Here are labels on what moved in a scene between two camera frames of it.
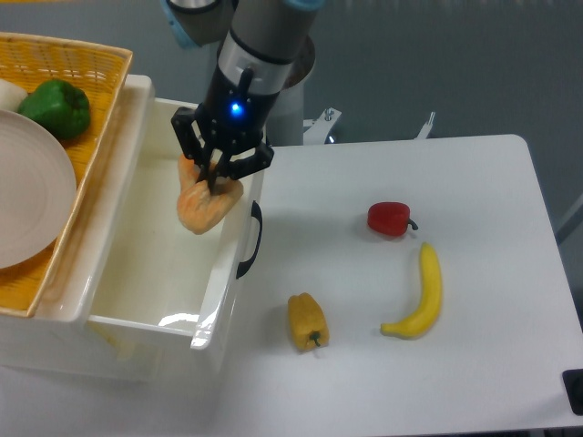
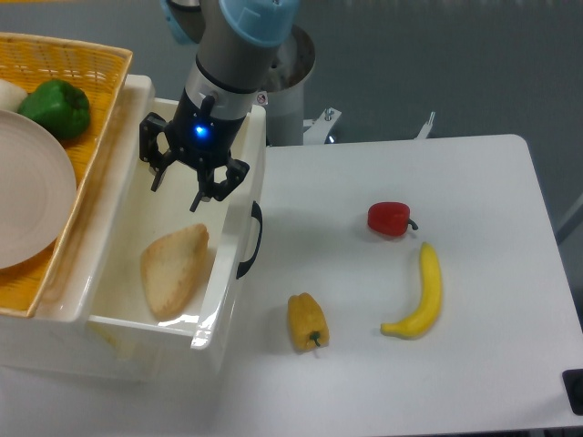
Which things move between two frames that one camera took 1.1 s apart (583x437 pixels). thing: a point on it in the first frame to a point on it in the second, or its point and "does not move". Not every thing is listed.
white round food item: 11,96 does not move
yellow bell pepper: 308,322 does not move
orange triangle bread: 199,208 to 170,266
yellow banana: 417,320 does not move
